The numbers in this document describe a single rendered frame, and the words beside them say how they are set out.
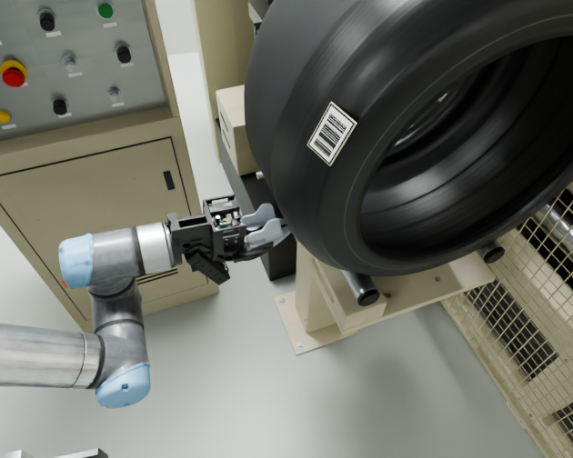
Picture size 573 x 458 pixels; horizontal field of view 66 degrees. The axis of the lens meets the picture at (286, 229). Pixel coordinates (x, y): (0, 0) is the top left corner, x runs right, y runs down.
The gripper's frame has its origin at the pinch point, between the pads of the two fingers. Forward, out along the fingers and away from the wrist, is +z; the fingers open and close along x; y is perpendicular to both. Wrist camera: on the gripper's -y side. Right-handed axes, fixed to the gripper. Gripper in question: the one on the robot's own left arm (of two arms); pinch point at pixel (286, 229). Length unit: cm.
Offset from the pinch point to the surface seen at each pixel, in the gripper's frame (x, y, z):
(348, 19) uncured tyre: -3.0, 37.4, 1.6
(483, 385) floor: -16, -93, 83
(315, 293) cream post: 25, -69, 28
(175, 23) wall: 251, -78, 25
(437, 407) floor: -17, -95, 63
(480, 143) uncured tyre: 8.6, 4.6, 46.7
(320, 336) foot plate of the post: 22, -97, 34
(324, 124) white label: -9.0, 28.6, -2.3
